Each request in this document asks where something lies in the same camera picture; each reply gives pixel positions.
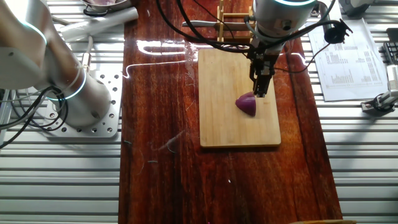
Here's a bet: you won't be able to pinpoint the bamboo cutting board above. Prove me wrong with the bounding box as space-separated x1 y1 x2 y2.
198 48 282 149

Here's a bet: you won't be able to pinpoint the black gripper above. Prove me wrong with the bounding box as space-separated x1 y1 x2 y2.
248 46 277 98

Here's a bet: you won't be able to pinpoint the white plastic tube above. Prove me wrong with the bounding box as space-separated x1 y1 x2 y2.
58 6 139 43

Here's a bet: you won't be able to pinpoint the wooden peg rack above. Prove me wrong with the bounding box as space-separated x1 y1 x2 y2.
216 0 255 44

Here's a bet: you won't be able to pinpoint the wrist camera on silver bracket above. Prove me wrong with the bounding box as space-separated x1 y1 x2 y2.
317 0 354 45

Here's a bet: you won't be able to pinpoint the printed paper sheet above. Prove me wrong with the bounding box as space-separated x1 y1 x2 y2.
307 17 390 103

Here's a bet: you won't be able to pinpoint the black base cables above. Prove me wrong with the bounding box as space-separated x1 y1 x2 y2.
0 86 70 149

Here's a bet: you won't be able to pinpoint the black keyboard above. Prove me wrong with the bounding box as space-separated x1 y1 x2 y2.
378 27 398 65

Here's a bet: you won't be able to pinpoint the steel kitchen knife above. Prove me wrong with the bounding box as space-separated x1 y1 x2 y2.
182 19 253 32

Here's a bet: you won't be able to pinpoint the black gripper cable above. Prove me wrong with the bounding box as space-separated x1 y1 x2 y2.
155 0 343 75

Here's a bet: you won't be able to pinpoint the small silver camera on mount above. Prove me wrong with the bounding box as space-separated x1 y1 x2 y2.
360 63 398 113

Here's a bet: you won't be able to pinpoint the silver cable connector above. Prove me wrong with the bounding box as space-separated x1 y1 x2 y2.
81 35 94 74

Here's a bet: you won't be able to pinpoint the purple onion wedge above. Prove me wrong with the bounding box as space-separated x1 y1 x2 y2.
234 91 257 118

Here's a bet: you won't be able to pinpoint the dark red wooden plank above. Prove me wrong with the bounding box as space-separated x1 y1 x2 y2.
118 0 343 224

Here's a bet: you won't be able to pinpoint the round metal bowl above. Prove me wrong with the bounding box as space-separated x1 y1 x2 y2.
80 0 133 14

